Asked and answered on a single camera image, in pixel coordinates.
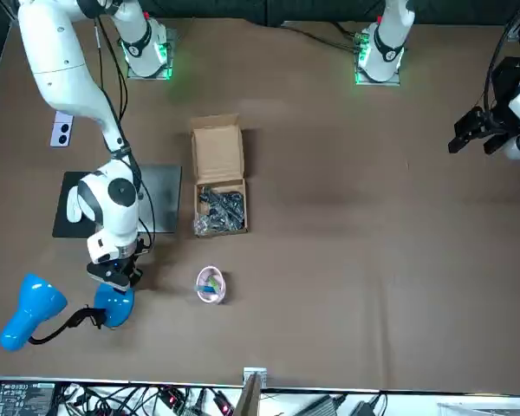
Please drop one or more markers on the plastic bag of black parts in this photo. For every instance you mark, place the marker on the plastic bag of black parts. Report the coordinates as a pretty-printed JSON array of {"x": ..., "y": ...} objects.
[{"x": 221, "y": 208}]

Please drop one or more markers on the lavender flip phone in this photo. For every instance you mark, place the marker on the lavender flip phone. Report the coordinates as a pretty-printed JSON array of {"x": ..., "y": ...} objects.
[{"x": 62, "y": 130}]

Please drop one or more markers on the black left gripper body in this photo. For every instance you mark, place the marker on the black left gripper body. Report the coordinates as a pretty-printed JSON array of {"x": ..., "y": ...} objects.
[{"x": 500, "y": 121}]

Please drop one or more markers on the aluminium frame post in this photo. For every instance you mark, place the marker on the aluminium frame post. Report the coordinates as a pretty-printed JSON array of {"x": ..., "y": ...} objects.
[{"x": 253, "y": 390}]

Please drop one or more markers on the black labelled power adapter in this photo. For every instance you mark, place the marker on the black labelled power adapter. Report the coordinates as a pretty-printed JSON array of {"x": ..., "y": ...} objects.
[{"x": 21, "y": 398}]

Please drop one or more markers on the black mouse pad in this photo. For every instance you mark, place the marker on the black mouse pad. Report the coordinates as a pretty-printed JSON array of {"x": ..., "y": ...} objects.
[{"x": 63, "y": 225}]

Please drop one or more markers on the white computer mouse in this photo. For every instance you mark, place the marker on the white computer mouse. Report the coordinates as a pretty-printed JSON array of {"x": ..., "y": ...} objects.
[{"x": 73, "y": 206}]

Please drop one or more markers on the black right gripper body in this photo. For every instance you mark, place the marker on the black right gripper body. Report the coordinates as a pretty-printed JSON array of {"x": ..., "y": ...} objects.
[{"x": 112, "y": 275}]

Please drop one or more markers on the pink mesh pen cup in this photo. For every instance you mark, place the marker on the pink mesh pen cup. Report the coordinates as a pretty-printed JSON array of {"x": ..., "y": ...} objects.
[{"x": 208, "y": 300}]

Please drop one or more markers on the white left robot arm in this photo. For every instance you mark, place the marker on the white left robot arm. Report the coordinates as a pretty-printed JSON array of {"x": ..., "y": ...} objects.
[{"x": 388, "y": 39}]

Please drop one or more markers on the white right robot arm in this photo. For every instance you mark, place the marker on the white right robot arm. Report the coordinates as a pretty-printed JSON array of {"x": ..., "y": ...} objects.
[{"x": 65, "y": 73}]

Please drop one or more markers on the blue desk lamp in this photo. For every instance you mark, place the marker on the blue desk lamp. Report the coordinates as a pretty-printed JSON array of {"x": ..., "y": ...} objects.
[{"x": 30, "y": 303}]

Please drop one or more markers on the open cardboard box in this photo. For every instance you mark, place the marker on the open cardboard box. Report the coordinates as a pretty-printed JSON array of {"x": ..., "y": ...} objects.
[{"x": 219, "y": 151}]

